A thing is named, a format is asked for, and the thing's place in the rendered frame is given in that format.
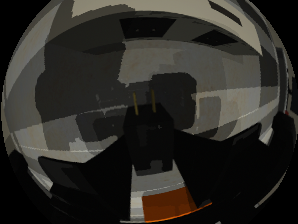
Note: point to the black two-prong plug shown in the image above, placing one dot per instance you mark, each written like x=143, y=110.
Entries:
x=149, y=134

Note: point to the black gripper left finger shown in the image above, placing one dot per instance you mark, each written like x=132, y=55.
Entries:
x=107, y=176

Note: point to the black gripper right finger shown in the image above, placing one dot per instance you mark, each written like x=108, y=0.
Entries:
x=203, y=162

